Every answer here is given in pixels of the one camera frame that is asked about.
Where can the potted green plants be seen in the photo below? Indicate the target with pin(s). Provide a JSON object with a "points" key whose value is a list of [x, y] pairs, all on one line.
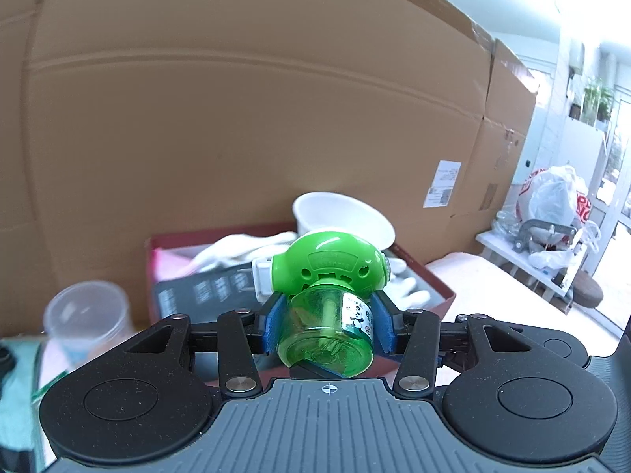
{"points": [[594, 101]]}

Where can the clear plastic cotton swab tub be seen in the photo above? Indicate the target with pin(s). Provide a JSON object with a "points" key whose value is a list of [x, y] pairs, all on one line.
{"points": [[84, 320]]}

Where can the black product box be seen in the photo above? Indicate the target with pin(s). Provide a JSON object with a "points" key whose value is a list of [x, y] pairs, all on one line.
{"points": [[207, 290]]}

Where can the white ribbed bowl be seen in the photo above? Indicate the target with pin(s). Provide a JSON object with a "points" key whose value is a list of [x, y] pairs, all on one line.
{"points": [[340, 217]]}

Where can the grey metal clamp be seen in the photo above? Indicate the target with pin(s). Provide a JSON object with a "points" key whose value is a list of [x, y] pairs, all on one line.
{"points": [[542, 230]]}

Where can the white side table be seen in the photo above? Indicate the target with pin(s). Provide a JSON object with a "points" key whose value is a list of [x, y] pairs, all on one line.
{"points": [[512, 261]]}

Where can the large cardboard sheet with label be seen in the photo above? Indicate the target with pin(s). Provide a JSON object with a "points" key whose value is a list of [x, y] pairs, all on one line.
{"points": [[222, 108]]}

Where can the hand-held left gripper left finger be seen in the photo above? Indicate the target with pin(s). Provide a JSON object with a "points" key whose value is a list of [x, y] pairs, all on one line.
{"points": [[273, 322]]}

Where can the brown round stool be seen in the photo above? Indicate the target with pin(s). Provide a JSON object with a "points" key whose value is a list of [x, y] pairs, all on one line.
{"points": [[589, 290]]}

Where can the plain cardboard sheet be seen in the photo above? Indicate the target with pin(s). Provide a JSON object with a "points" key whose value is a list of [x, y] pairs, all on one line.
{"points": [[507, 133]]}

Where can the white plastic bag red print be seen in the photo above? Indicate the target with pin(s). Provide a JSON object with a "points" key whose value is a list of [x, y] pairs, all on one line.
{"points": [[554, 197]]}

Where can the teal mat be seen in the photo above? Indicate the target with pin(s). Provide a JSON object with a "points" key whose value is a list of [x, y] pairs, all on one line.
{"points": [[19, 404]]}

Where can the green mosquito repellent device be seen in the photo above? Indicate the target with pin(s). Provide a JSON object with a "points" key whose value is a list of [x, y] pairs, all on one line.
{"points": [[325, 266]]}

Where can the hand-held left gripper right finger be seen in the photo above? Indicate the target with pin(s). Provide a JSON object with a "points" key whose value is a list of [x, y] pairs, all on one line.
{"points": [[384, 325]]}

